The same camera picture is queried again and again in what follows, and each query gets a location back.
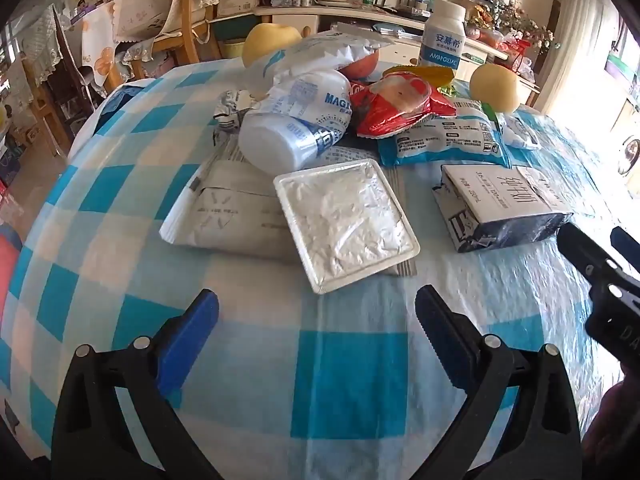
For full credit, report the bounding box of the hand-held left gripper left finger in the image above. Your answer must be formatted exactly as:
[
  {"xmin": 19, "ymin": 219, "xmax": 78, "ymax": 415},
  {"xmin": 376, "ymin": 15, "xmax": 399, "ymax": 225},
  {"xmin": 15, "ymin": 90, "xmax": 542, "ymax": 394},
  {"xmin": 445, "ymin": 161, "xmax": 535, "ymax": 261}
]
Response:
[{"xmin": 51, "ymin": 289, "xmax": 223, "ymax": 480}]

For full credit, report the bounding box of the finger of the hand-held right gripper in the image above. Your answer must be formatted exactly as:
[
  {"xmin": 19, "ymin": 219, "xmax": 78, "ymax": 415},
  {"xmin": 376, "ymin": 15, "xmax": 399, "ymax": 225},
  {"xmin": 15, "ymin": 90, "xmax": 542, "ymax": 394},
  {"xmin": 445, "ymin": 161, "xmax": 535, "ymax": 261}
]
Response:
[
  {"xmin": 611, "ymin": 226, "xmax": 640, "ymax": 273},
  {"xmin": 556, "ymin": 222, "xmax": 623, "ymax": 286}
]

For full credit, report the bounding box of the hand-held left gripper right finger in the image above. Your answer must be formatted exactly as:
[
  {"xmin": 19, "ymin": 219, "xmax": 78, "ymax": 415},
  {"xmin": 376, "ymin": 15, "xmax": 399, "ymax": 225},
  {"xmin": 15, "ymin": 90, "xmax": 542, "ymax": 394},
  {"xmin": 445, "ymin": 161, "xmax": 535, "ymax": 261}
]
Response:
[{"xmin": 415, "ymin": 285, "xmax": 583, "ymax": 480}]

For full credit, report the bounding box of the grey milk carton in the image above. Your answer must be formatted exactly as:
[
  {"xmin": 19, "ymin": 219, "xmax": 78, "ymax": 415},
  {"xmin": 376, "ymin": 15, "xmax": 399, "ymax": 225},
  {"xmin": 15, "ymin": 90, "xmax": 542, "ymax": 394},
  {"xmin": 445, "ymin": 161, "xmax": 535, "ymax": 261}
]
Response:
[{"xmin": 431, "ymin": 163, "xmax": 574, "ymax": 254}]

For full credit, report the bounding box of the white plastic bottle blue print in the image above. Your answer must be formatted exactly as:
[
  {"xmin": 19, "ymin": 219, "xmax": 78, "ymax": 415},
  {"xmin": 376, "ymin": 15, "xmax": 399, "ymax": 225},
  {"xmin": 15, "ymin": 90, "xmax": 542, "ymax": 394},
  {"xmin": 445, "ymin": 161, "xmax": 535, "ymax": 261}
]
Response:
[{"xmin": 238, "ymin": 70, "xmax": 353, "ymax": 171}]

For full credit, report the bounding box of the yellow snack packet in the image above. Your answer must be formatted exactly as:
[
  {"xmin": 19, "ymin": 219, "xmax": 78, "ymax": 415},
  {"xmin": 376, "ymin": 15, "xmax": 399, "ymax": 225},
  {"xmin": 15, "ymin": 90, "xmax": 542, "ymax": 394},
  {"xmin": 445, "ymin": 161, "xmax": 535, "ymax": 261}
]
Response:
[{"xmin": 380, "ymin": 65, "xmax": 457, "ymax": 96}]

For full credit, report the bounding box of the red snack packet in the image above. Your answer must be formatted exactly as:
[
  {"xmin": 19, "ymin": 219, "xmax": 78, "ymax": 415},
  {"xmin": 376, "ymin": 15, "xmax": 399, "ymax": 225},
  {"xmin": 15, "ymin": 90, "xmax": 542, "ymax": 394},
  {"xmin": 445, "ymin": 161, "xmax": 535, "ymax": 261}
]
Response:
[{"xmin": 349, "ymin": 71, "xmax": 459, "ymax": 138}]

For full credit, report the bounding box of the person's right hand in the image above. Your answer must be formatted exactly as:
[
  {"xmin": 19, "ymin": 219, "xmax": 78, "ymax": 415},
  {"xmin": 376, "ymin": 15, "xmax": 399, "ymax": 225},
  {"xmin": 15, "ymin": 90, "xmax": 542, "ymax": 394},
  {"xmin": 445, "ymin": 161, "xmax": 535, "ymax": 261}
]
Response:
[{"xmin": 582, "ymin": 375, "xmax": 640, "ymax": 480}]

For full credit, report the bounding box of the blue checked tablecloth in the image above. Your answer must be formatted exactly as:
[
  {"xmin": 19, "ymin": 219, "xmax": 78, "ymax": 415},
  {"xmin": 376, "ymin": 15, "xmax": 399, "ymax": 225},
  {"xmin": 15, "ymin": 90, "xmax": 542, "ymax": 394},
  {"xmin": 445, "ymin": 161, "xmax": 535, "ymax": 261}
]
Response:
[{"xmin": 0, "ymin": 57, "xmax": 636, "ymax": 480}]

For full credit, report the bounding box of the grey white snack packet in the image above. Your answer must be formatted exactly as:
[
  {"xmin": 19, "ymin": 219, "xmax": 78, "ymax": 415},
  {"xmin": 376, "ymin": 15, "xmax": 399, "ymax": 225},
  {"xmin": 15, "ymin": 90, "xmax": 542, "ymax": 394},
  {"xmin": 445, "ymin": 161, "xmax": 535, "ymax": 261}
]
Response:
[{"xmin": 159, "ymin": 159, "xmax": 418, "ymax": 278}]

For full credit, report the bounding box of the small white packet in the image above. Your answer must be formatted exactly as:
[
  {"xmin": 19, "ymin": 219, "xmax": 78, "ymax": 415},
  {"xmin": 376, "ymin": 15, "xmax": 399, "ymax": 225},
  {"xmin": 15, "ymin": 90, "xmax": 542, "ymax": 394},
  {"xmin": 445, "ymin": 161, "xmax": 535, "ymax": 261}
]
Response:
[{"xmin": 499, "ymin": 111, "xmax": 542, "ymax": 151}]

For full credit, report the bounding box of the white plastic tray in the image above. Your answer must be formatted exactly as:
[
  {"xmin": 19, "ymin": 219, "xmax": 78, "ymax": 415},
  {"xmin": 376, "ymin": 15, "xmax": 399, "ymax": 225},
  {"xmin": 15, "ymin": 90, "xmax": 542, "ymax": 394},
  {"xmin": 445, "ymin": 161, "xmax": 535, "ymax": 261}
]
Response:
[{"xmin": 273, "ymin": 158, "xmax": 421, "ymax": 295}]

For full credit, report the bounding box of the blue white snack packet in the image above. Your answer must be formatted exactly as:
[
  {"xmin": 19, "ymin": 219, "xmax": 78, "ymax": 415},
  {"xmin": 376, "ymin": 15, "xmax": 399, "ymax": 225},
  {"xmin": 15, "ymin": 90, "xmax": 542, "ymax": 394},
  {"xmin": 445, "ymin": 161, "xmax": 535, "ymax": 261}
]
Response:
[{"xmin": 377, "ymin": 105, "xmax": 512, "ymax": 169}]

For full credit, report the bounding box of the yellow pear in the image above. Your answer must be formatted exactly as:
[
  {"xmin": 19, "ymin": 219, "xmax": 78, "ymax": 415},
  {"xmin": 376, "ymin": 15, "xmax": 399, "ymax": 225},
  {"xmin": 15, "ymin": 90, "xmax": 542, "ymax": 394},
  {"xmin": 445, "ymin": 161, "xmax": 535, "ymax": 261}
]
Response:
[
  {"xmin": 242, "ymin": 23, "xmax": 302, "ymax": 69},
  {"xmin": 470, "ymin": 63, "xmax": 521, "ymax": 113}
]

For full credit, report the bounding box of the red gift bag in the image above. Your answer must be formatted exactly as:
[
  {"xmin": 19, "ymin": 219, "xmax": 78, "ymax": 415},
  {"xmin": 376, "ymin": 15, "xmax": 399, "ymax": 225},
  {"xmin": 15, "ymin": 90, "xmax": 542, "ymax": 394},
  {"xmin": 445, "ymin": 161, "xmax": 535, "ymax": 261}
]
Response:
[{"xmin": 500, "ymin": 37, "xmax": 538, "ymax": 78}]

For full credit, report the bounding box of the artificial flower arrangement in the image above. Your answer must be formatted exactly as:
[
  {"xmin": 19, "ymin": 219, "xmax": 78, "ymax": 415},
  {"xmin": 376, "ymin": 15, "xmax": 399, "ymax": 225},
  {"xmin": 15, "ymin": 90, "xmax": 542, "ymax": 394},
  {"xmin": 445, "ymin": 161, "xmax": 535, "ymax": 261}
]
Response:
[{"xmin": 470, "ymin": 0, "xmax": 556, "ymax": 53}]

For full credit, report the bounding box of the white blue cloth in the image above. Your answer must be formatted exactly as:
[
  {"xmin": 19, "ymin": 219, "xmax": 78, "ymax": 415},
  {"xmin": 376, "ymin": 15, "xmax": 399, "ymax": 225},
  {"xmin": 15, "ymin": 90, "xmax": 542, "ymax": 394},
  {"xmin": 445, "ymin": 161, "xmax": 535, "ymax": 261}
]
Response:
[{"xmin": 92, "ymin": 79, "xmax": 161, "ymax": 128}]

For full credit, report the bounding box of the white yogurt bottle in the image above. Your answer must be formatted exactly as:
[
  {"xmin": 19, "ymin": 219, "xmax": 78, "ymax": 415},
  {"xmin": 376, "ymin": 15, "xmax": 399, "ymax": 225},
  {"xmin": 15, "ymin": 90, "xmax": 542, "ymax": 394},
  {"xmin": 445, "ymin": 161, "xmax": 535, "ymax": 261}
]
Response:
[{"xmin": 418, "ymin": 0, "xmax": 467, "ymax": 69}]

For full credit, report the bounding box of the dark wooden chair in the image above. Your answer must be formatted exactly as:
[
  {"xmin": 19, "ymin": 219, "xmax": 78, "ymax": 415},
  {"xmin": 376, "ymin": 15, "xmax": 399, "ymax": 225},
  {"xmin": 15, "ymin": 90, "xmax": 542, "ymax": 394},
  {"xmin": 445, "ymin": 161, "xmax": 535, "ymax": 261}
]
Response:
[{"xmin": 20, "ymin": 5, "xmax": 96, "ymax": 131}]

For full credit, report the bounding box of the red apple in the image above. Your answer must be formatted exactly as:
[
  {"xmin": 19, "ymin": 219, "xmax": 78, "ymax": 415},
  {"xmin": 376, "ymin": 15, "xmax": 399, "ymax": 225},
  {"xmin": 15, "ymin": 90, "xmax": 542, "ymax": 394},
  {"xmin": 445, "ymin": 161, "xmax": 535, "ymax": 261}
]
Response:
[{"xmin": 342, "ymin": 50, "xmax": 381, "ymax": 82}]

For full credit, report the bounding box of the dining table orange print cloth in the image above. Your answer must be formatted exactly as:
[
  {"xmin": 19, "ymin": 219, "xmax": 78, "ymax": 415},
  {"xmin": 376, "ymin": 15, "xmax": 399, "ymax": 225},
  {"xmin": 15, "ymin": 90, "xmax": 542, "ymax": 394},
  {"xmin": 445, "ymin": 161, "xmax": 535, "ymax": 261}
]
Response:
[{"xmin": 80, "ymin": 2, "xmax": 123, "ymax": 91}]

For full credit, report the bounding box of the yellow pear left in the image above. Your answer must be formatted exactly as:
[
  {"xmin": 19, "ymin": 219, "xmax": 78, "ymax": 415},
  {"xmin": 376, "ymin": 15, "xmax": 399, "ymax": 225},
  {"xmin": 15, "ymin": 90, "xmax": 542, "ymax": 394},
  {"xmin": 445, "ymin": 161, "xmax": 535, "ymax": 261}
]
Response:
[{"xmin": 242, "ymin": 23, "xmax": 302, "ymax": 69}]

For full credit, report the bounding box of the large white blue bag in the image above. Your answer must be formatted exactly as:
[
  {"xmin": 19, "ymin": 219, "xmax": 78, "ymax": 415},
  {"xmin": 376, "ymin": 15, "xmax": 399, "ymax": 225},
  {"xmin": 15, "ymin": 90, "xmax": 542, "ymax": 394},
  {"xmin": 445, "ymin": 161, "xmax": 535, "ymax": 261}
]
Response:
[{"xmin": 249, "ymin": 30, "xmax": 397, "ymax": 103}]

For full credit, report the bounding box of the teal storage box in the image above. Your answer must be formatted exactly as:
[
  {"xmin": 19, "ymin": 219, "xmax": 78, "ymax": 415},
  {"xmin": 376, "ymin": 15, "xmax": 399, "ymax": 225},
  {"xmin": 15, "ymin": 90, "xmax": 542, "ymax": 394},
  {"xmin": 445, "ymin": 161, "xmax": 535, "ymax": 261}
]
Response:
[{"xmin": 212, "ymin": 14, "xmax": 260, "ymax": 43}]

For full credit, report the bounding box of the light wooden chair cloth cover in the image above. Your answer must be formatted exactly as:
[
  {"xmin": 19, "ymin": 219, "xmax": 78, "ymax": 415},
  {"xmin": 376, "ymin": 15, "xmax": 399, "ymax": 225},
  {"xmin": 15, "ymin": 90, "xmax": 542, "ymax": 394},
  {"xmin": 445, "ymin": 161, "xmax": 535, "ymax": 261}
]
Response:
[{"xmin": 107, "ymin": 0, "xmax": 223, "ymax": 91}]

